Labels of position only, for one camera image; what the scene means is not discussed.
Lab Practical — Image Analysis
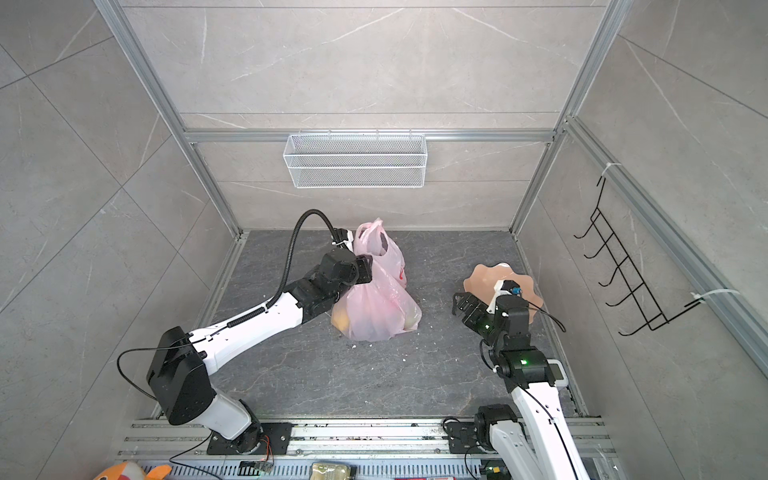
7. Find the pink scalloped bowl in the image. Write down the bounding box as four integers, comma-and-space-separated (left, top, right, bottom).
463, 262, 545, 325

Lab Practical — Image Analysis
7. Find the pink plastic bag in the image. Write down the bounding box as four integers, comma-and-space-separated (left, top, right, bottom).
331, 218, 422, 342

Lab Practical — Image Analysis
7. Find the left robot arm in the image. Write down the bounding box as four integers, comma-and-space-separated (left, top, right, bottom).
146, 247, 373, 443

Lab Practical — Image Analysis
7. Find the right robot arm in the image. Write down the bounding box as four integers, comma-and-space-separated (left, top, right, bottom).
452, 292, 589, 479

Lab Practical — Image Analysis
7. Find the white digital timer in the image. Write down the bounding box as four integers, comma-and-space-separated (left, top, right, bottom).
547, 359, 569, 389

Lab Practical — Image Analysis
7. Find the orange plush toy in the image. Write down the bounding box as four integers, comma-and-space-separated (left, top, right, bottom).
94, 461, 172, 480

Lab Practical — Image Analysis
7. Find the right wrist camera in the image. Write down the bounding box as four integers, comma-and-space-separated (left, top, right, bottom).
487, 279, 522, 313

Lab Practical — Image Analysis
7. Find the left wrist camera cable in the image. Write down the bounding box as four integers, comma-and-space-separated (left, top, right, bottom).
263, 208, 355, 310

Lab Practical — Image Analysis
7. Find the white wire mesh basket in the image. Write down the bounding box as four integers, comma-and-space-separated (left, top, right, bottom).
283, 133, 428, 189

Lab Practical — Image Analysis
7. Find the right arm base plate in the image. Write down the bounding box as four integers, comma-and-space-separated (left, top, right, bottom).
441, 417, 495, 454

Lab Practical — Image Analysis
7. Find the black wire hook rack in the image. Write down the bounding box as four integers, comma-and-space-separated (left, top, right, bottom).
573, 177, 704, 337

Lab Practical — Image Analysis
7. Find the aluminium front rail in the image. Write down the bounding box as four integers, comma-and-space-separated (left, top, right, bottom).
114, 418, 625, 479

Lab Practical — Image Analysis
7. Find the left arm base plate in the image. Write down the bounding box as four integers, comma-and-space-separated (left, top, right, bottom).
206, 422, 293, 456

